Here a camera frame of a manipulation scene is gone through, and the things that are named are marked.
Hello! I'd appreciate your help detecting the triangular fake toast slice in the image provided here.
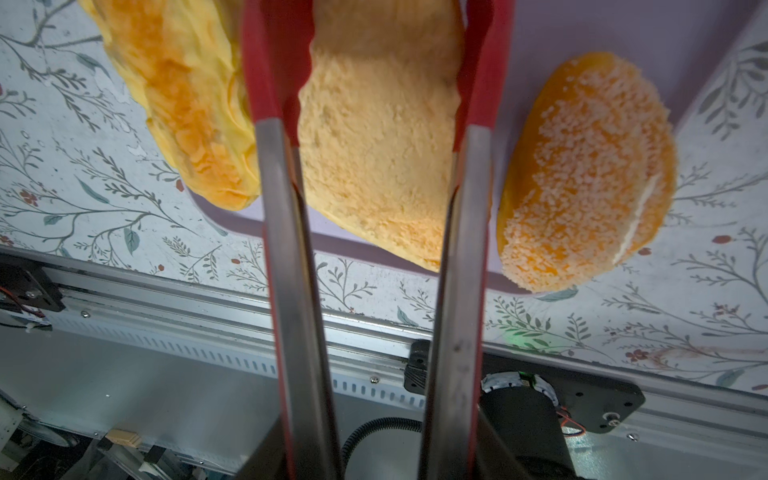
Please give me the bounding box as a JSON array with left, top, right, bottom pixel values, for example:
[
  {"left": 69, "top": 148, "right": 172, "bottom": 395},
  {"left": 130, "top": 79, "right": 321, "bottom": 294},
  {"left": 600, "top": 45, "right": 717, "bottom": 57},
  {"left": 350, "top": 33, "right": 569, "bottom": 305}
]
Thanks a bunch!
[{"left": 299, "top": 1, "right": 464, "bottom": 271}]

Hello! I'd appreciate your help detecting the oval sugared fake bread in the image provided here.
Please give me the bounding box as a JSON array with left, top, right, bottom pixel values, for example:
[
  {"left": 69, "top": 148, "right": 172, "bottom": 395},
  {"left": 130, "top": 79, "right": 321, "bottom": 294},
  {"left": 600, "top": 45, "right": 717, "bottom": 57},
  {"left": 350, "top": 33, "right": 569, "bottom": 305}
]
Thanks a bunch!
[{"left": 496, "top": 52, "right": 678, "bottom": 293}]

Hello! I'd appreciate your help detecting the corn topped fake bread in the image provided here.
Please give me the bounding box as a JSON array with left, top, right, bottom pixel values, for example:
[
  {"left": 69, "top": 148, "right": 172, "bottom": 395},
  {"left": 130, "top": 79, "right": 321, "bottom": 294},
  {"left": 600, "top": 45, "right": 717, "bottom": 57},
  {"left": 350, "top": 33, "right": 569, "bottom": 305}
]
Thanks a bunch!
[{"left": 80, "top": 1, "right": 261, "bottom": 211}]

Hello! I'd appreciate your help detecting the lavender plastic tray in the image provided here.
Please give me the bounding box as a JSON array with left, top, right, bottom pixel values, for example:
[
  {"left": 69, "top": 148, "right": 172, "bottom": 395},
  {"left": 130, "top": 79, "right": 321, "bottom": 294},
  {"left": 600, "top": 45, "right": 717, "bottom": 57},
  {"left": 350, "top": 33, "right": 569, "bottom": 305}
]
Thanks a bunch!
[{"left": 187, "top": 1, "right": 767, "bottom": 296}]

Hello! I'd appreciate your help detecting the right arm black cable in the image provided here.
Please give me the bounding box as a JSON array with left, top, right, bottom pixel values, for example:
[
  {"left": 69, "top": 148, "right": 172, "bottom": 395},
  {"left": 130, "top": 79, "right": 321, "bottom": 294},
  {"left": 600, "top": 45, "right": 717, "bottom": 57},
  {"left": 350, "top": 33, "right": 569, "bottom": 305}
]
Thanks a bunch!
[{"left": 340, "top": 416, "right": 424, "bottom": 472}]

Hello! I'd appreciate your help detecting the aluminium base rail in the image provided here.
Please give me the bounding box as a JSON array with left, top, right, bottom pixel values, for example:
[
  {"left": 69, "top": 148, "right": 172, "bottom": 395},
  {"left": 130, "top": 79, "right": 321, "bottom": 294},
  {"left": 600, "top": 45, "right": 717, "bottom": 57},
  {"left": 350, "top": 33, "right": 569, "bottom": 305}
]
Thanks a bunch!
[{"left": 1, "top": 247, "right": 767, "bottom": 479}]

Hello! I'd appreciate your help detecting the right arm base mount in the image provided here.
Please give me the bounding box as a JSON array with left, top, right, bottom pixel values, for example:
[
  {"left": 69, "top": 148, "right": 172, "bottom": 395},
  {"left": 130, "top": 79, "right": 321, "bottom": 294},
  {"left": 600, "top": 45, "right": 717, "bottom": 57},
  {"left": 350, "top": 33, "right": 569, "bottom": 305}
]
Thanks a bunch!
[{"left": 482, "top": 351, "right": 645, "bottom": 434}]

